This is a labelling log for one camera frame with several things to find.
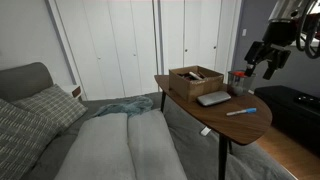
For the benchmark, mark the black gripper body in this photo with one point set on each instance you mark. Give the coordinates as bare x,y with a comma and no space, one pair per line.
280,32

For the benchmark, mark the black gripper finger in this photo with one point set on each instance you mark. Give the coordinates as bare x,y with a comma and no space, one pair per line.
275,63
255,53

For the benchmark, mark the silver Franka robot arm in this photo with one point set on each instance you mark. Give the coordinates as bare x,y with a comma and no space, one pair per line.
283,9

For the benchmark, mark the black low bench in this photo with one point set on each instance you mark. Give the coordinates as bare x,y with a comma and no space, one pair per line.
286,110

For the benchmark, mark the blue capped white marker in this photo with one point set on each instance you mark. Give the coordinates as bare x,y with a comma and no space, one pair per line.
241,111

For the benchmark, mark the white bifold closet door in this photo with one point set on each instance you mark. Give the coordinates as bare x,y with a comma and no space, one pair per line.
110,46
196,33

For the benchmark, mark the brown cardboard box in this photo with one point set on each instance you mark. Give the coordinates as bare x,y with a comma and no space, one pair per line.
191,87

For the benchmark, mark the dark wood side table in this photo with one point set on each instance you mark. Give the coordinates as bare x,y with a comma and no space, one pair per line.
233,128

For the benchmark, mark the gray rug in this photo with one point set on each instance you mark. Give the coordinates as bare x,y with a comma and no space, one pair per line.
196,150

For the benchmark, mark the teal throw blanket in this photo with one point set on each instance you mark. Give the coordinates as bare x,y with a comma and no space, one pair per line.
128,106

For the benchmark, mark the light gray folded duvet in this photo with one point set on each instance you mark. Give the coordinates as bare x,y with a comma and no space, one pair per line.
126,146

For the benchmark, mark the white bedside table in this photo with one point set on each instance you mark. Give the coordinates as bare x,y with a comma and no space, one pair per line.
72,90

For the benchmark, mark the gray plaid pillow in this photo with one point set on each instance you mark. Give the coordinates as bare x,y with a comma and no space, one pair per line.
50,105

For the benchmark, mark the gray sofa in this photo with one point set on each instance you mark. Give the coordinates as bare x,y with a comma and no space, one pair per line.
23,80

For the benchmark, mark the gray dashed pattern pillow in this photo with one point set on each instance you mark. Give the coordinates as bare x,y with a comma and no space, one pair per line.
20,140

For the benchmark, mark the white light switch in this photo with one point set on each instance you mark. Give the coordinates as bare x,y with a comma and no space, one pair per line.
244,32

